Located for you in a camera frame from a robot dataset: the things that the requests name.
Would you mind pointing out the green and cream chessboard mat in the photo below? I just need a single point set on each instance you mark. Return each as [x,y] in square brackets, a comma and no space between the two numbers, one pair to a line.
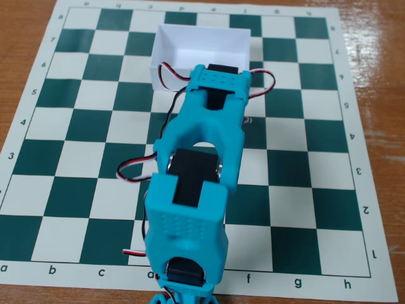
[95,126]

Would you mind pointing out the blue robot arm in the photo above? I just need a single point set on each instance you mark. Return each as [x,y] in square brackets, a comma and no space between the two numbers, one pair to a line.
[202,133]

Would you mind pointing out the white rectangular open box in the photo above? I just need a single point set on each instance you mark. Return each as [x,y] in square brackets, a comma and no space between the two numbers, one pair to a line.
[202,44]

